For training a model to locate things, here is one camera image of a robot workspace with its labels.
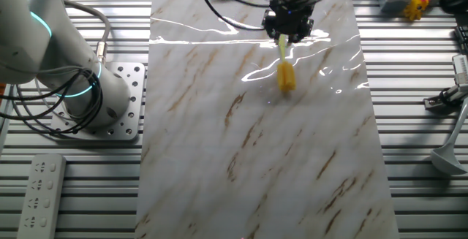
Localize yellow sponge brush green handle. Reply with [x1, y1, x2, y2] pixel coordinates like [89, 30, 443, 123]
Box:
[276, 33, 297, 94]

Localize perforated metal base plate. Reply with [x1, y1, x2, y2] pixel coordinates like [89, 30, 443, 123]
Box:
[50, 61, 146, 141]

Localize black cable bundle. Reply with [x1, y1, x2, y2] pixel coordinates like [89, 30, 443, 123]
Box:
[0, 67, 105, 136]

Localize thick grey robot cable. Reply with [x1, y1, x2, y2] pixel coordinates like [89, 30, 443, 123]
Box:
[61, 0, 112, 64]

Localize white marble pattern mat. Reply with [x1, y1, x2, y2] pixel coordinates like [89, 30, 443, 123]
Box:
[134, 0, 400, 239]

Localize pink yellow toy figure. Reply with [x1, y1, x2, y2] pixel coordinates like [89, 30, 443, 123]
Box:
[403, 0, 431, 22]

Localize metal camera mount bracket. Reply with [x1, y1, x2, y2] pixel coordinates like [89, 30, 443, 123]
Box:
[423, 84, 468, 113]

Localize grey ladle shaped stand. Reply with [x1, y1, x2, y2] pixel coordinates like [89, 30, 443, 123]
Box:
[430, 98, 468, 177]

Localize black keyboard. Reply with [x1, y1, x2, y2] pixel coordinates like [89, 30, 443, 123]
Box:
[454, 25, 468, 54]

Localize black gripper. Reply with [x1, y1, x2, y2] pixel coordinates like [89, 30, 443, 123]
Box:
[262, 1, 314, 45]

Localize black computer mouse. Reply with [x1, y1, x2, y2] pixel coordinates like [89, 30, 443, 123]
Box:
[438, 0, 468, 15]

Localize white power strip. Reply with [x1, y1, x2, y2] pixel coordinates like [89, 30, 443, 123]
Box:
[16, 153, 67, 239]

